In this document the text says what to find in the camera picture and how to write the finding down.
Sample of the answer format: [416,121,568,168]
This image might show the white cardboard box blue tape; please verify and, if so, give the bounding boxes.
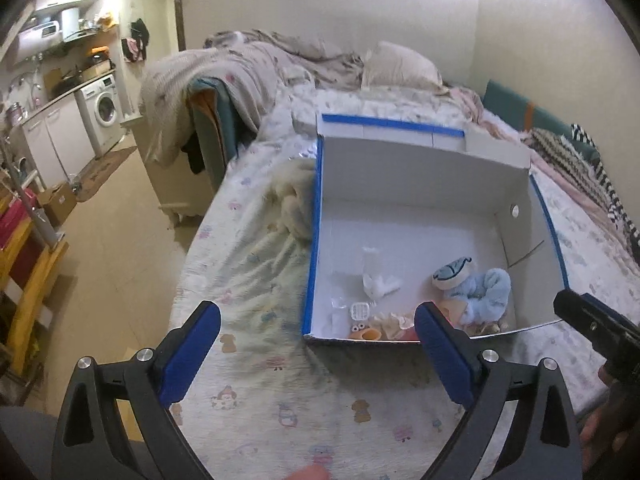
[299,112,572,348]

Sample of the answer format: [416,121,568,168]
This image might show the striped crochet blanket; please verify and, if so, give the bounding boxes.
[530,125,640,251]

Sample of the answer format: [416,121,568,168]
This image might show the yellow wooden rack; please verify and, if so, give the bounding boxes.
[0,195,71,376]

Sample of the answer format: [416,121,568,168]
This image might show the small clear plastic bag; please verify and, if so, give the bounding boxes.
[327,292,351,326]

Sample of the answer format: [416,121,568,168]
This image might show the brown cardboard box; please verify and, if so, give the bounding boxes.
[37,182,78,226]

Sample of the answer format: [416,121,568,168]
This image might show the white washing machine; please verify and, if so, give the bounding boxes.
[75,74,125,157]

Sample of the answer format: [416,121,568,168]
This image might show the pink blanket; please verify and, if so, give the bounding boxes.
[440,85,531,146]

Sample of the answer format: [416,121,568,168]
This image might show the person's grey trousers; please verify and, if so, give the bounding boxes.
[0,405,58,480]

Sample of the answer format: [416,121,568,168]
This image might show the white cloth piece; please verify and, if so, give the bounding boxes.
[361,246,403,301]

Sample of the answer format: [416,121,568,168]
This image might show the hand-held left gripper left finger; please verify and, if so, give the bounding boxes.
[50,300,222,480]

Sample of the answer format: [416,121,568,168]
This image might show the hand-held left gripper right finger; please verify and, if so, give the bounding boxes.
[414,301,585,480]

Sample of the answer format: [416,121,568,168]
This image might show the brown door mat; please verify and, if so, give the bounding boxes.
[75,146,137,203]

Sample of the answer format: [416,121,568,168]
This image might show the teal headboard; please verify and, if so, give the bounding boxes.
[482,79,601,161]

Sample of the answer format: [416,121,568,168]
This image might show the cream fluffy plush toy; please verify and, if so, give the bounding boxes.
[267,160,317,241]

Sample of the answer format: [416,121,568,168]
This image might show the dark hanging clothes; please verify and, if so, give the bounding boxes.
[122,19,151,63]

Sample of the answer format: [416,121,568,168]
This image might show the white kitchen cabinet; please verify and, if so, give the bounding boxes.
[20,95,98,188]

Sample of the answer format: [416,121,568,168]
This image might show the person's right hand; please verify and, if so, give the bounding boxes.
[579,397,632,461]

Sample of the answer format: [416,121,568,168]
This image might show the beige floral blanket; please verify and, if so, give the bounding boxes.
[139,30,366,163]

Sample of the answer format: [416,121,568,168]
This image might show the cream pillow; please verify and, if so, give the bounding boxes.
[361,41,443,90]

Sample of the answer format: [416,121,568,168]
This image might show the light blue fluffy plush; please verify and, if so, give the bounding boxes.
[447,267,513,328]

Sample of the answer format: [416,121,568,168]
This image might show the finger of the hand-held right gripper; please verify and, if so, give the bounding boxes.
[552,289,640,361]

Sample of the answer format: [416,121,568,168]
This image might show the small orange toy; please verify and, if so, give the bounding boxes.
[349,324,385,342]

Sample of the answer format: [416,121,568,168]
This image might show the teal chair with clothes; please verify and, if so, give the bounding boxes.
[182,77,241,196]

